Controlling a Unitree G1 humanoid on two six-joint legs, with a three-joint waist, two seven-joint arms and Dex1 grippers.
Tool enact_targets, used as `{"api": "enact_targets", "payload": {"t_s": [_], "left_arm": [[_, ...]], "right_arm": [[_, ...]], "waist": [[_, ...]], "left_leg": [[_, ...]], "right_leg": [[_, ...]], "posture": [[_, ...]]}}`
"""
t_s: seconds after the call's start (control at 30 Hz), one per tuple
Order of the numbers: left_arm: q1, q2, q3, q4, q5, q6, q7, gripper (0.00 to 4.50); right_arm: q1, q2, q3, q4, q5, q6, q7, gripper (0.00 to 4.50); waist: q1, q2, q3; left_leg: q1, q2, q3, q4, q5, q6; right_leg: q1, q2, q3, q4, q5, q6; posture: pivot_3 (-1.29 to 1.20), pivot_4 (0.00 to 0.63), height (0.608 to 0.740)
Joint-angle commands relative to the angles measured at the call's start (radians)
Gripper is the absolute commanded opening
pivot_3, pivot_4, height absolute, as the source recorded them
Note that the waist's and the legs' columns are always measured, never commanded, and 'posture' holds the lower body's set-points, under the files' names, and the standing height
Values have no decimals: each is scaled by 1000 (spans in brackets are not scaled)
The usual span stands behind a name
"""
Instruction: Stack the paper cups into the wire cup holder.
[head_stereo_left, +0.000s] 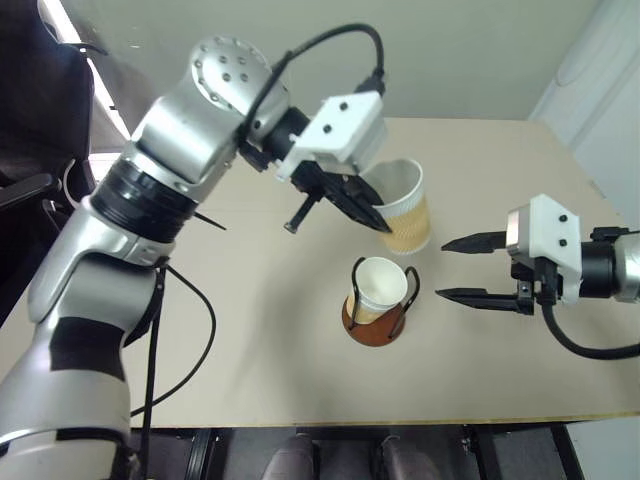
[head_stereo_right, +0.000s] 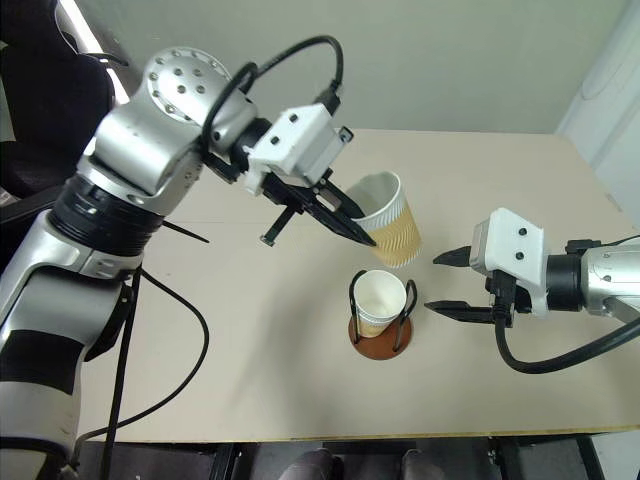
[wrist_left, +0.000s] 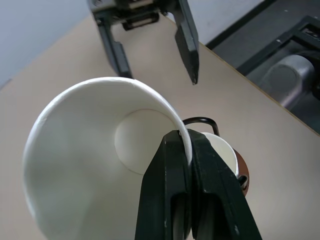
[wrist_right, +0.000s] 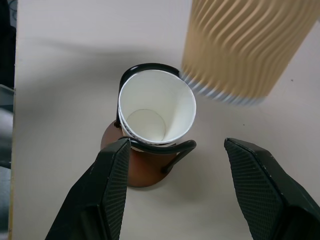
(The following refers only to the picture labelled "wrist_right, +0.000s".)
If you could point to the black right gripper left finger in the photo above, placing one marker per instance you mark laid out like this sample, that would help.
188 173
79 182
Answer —
100 200

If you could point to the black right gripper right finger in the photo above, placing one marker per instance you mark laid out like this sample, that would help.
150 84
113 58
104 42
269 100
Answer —
262 195

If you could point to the ribbed brown paper cup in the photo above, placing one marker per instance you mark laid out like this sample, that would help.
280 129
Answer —
124 128
237 50
150 100

